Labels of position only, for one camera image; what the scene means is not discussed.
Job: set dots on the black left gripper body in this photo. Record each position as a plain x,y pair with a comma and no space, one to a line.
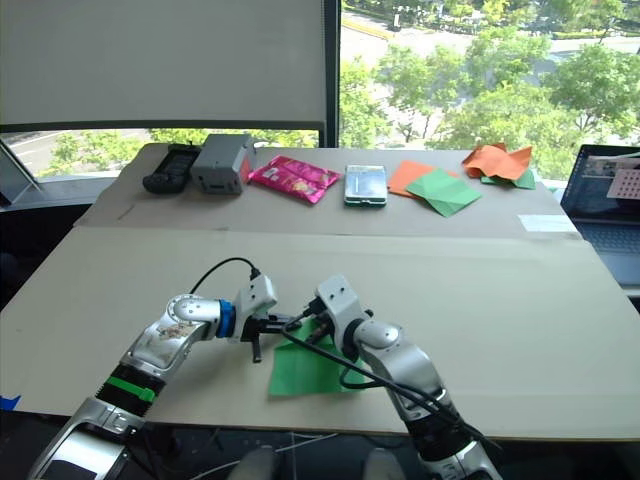
255,330

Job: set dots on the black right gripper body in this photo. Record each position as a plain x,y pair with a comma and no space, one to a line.
315,310

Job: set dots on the green paper sheet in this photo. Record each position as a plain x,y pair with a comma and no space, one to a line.
300,375
442,192

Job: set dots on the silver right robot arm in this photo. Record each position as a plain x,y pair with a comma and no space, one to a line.
405,365

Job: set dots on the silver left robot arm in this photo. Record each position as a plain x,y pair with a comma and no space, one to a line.
160,340

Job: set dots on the narrow beige cardboard sheet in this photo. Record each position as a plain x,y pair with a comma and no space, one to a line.
300,215

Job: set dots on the large beige cardboard sheet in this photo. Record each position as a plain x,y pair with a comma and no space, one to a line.
450,310

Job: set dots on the flat orange paper sheet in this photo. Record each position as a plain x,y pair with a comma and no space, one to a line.
405,175

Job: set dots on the creased green paper sheet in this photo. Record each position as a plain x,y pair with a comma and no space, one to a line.
442,192

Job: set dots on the crumpled orange paper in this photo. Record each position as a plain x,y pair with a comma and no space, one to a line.
495,160

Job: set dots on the crumpled green paper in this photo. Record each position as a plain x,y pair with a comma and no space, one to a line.
525,181

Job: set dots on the pink snack bag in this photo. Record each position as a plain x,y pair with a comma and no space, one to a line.
295,177

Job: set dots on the green white pack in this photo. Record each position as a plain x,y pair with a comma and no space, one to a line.
365,185

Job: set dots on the grey box device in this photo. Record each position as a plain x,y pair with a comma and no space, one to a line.
220,160

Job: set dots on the black remote controller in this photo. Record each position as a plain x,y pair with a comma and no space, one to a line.
170,170

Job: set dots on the white label strip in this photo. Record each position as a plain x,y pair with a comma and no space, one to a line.
547,223

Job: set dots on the blue tape piece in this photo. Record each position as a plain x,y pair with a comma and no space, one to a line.
9,402

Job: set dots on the white angled stand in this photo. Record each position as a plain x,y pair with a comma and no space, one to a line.
15,175

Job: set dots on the white roller blind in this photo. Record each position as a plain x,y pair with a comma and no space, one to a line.
160,60

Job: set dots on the dark laptop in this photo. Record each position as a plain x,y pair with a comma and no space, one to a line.
600,240

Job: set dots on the pink dotted card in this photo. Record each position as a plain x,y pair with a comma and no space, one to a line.
625,182

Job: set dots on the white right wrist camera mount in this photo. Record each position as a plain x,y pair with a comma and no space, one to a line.
340,300

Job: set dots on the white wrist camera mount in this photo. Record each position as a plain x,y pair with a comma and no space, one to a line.
255,295
340,300

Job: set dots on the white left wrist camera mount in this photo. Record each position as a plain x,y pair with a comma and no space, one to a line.
255,295

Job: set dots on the black window post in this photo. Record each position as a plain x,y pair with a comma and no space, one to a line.
331,75

